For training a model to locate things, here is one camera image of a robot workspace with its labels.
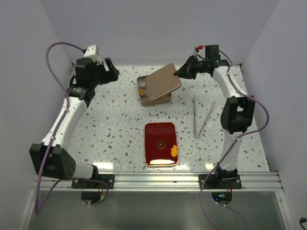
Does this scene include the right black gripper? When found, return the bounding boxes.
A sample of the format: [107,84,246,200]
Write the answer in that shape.
[174,55,209,80]

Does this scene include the gold tin lid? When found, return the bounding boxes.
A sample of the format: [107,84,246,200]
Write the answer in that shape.
[144,63,182,101]

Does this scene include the metal tongs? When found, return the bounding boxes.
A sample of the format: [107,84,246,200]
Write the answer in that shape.
[193,93,215,138]

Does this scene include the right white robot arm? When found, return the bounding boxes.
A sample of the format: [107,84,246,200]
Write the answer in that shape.
[174,45,255,188]

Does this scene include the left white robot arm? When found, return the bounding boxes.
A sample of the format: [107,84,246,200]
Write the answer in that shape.
[29,57,119,188]

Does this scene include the gold cookie tin box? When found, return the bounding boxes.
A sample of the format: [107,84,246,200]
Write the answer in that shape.
[137,76,172,107]

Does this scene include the red rectangular tray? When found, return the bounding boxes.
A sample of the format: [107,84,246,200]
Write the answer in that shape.
[144,122,178,167]

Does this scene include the orange fish shaped cookie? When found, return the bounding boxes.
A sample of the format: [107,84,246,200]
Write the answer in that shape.
[171,145,178,158]

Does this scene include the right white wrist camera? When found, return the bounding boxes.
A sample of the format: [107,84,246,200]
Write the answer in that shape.
[193,45,205,57]

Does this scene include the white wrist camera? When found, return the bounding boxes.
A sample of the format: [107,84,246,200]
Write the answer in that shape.
[193,45,205,57]
[83,45,100,62]

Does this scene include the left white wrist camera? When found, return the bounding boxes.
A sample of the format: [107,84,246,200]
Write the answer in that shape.
[83,45,100,62]

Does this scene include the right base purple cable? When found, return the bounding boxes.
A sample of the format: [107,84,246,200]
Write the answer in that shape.
[200,167,249,230]

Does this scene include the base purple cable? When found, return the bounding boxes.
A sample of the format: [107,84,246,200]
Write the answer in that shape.
[200,167,249,230]
[81,178,110,206]

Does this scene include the left black base bracket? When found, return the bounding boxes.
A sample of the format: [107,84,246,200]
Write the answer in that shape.
[71,174,115,189]

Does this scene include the black base bracket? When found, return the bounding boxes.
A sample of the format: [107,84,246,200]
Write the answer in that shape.
[198,174,242,190]
[71,174,115,189]

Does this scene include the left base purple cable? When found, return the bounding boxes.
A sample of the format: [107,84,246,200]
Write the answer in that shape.
[81,178,110,206]

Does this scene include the right black base bracket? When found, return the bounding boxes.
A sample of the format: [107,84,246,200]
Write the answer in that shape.
[198,174,242,190]

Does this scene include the aluminium frame rail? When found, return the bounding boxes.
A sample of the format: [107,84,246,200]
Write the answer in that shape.
[31,170,285,192]

